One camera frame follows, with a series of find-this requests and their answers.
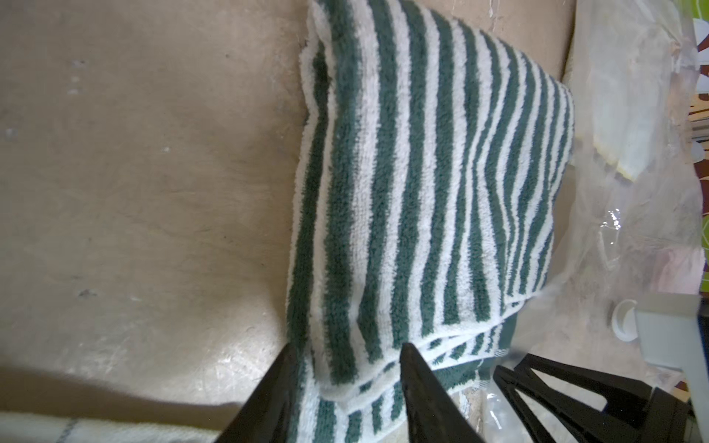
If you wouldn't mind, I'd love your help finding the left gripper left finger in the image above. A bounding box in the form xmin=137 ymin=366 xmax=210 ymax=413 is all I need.
xmin=215 ymin=343 xmax=299 ymax=443

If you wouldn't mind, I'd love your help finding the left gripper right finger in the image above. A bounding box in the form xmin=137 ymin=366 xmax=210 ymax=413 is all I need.
xmin=400 ymin=343 xmax=484 ymax=443

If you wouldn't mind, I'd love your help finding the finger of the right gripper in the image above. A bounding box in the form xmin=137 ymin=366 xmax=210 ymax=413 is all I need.
xmin=493 ymin=354 xmax=692 ymax=442

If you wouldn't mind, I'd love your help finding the clear plastic vacuum bag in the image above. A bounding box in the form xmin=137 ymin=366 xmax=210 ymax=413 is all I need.
xmin=475 ymin=0 xmax=705 ymax=443

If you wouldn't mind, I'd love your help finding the green white striped towel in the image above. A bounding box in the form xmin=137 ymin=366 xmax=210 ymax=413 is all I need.
xmin=286 ymin=1 xmax=574 ymax=442

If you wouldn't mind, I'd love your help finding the white vacuum bag valve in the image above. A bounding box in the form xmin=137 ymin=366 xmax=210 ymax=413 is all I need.
xmin=610 ymin=299 xmax=638 ymax=343

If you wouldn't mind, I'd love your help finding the white folded towel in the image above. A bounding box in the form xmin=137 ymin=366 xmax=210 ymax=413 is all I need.
xmin=1 ymin=412 xmax=221 ymax=442

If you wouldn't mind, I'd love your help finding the pale green folded towel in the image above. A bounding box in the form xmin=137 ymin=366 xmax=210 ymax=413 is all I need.
xmin=592 ymin=71 xmax=662 ymax=182

